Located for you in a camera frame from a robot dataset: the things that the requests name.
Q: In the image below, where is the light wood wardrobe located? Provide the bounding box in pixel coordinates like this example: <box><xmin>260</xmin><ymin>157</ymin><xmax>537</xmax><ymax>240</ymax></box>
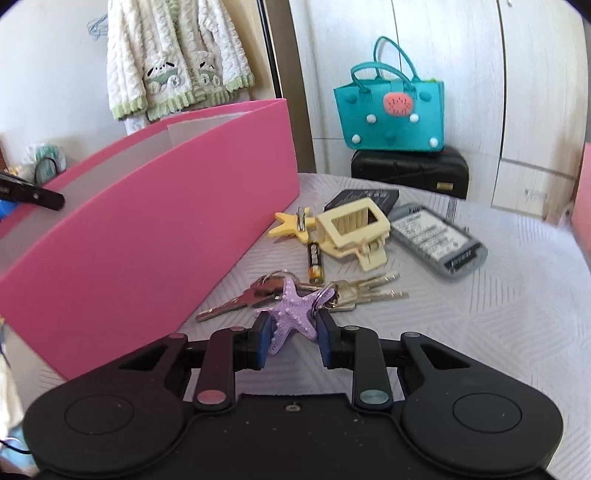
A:
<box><xmin>281</xmin><ymin>0</ymin><xmax>591</xmax><ymax>222</ymax></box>

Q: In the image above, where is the black clothes rack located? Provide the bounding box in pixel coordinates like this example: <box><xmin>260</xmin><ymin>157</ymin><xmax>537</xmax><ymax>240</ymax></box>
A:
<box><xmin>261</xmin><ymin>0</ymin><xmax>284</xmax><ymax>100</ymax></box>

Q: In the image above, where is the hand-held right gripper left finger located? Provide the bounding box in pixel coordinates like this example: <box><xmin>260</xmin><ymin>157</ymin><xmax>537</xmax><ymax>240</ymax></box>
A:
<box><xmin>116</xmin><ymin>311</ymin><xmax>273</xmax><ymax>414</ymax></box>

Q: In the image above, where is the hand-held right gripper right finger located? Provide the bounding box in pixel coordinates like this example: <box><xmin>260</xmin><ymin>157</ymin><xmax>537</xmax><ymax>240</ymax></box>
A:
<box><xmin>314</xmin><ymin>310</ymin><xmax>472</xmax><ymax>409</ymax></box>

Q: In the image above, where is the grey patterned tablecloth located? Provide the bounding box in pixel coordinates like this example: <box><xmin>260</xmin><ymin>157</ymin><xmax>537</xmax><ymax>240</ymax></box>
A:
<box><xmin>175</xmin><ymin>172</ymin><xmax>591</xmax><ymax>467</ymax></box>

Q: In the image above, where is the pink paper bag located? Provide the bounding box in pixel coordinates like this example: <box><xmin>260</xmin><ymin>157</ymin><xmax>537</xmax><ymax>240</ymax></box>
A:
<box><xmin>570</xmin><ymin>143</ymin><xmax>591</xmax><ymax>268</ymax></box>

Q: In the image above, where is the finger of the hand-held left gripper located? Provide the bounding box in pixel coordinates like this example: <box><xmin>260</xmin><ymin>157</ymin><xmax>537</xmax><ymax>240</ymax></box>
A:
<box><xmin>0</xmin><ymin>172</ymin><xmax>65</xmax><ymax>212</ymax></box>

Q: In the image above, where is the black suitcase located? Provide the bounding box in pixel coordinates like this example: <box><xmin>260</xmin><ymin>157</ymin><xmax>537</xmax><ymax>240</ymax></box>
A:
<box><xmin>351</xmin><ymin>145</ymin><xmax>470</xmax><ymax>200</ymax></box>

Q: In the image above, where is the blue wire hanger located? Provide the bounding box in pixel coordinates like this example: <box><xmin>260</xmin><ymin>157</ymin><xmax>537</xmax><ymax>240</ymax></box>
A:
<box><xmin>88</xmin><ymin>14</ymin><xmax>110</xmax><ymax>42</ymax></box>

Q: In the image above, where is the beige hair claw clip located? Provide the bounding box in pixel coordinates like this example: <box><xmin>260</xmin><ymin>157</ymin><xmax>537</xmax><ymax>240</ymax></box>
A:
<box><xmin>315</xmin><ymin>198</ymin><xmax>392</xmax><ymax>272</ymax></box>

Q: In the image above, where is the pink cardboard box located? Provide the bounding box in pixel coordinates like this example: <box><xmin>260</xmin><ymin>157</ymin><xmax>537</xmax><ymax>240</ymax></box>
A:
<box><xmin>0</xmin><ymin>98</ymin><xmax>300</xmax><ymax>381</ymax></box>

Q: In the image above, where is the purple starfish keychain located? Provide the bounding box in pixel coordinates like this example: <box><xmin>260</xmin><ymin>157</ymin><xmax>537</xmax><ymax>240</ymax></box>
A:
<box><xmin>254</xmin><ymin>278</ymin><xmax>334</xmax><ymax>357</ymax></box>

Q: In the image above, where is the teal felt handbag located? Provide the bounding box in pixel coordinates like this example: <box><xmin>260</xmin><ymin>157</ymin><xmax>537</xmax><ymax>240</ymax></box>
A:
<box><xmin>333</xmin><ymin>36</ymin><xmax>445</xmax><ymax>152</ymax></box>

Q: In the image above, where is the black gold battery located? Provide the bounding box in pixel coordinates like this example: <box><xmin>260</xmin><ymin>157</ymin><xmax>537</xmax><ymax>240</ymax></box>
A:
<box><xmin>307</xmin><ymin>242</ymin><xmax>323</xmax><ymax>284</ymax></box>

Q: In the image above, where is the grey portable router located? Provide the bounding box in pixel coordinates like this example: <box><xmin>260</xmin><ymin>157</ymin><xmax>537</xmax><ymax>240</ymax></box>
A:
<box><xmin>387</xmin><ymin>203</ymin><xmax>489</xmax><ymax>278</ymax></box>

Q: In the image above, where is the white green fleece robe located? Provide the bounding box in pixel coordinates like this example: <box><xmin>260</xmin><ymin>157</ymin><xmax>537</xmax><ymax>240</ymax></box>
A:
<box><xmin>106</xmin><ymin>0</ymin><xmax>256</xmax><ymax>134</ymax></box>

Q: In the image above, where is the yellow star keychain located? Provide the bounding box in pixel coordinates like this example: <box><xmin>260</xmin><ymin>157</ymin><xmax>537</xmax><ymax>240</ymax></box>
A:
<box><xmin>269</xmin><ymin>208</ymin><xmax>319</xmax><ymax>243</ymax></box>

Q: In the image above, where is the black battery pack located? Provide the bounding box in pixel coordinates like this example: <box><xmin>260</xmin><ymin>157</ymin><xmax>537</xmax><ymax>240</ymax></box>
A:
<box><xmin>324</xmin><ymin>188</ymin><xmax>400</xmax><ymax>214</ymax></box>

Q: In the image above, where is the white green plastic package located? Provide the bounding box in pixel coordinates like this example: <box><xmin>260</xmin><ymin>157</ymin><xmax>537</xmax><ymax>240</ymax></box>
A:
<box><xmin>21</xmin><ymin>143</ymin><xmax>68</xmax><ymax>182</ymax></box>

